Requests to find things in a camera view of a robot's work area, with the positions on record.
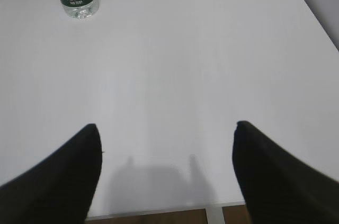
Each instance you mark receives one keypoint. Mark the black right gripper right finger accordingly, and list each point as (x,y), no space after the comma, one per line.
(278,187)

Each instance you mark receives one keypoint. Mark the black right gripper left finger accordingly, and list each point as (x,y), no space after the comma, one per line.
(59,189)

